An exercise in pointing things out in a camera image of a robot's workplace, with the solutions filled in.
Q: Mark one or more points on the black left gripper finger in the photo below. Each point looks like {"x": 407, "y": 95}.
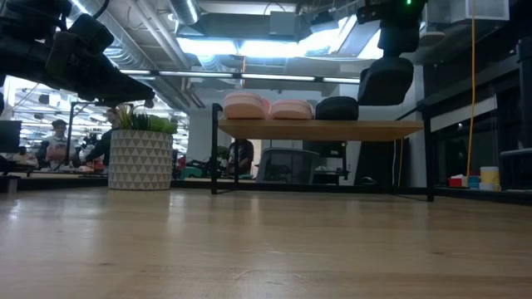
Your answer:
{"x": 116, "y": 85}

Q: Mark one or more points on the black slide sandal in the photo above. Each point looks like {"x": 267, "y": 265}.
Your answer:
{"x": 384, "y": 81}
{"x": 336, "y": 109}

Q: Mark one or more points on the pink slide sandal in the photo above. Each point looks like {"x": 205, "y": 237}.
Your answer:
{"x": 291, "y": 110}
{"x": 243, "y": 107}

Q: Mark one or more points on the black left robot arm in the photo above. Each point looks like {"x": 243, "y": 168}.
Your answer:
{"x": 29, "y": 16}

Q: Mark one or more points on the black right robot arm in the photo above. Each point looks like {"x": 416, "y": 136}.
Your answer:
{"x": 390, "y": 10}

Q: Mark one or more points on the person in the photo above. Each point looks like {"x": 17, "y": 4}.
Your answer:
{"x": 241, "y": 153}
{"x": 101, "y": 145}
{"x": 58, "y": 145}

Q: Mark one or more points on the succulent plant in patterned pot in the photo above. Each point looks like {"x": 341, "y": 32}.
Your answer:
{"x": 139, "y": 158}

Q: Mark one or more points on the black monitor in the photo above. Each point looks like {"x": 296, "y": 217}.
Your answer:
{"x": 9, "y": 136}

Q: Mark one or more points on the red box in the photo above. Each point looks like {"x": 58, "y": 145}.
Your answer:
{"x": 456, "y": 182}

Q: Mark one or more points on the blue container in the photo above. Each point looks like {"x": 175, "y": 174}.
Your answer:
{"x": 474, "y": 182}

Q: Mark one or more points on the yellow white cup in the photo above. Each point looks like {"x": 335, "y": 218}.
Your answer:
{"x": 490, "y": 178}

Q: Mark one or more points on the grey blue office chair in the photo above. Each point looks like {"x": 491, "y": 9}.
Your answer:
{"x": 287, "y": 166}

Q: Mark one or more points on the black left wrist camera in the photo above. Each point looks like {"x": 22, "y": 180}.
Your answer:
{"x": 91, "y": 33}

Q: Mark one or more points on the black aluminium table frame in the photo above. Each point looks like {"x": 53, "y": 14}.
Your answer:
{"x": 62, "y": 182}

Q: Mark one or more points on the wooden shelf black metal frame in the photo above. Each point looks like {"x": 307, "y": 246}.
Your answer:
{"x": 320, "y": 130}

